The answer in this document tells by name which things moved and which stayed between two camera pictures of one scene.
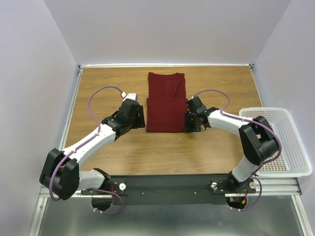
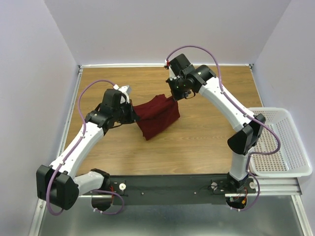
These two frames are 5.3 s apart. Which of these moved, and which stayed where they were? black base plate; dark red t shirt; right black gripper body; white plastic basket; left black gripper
Moved: left black gripper; dark red t shirt; right black gripper body
Stayed: black base plate; white plastic basket
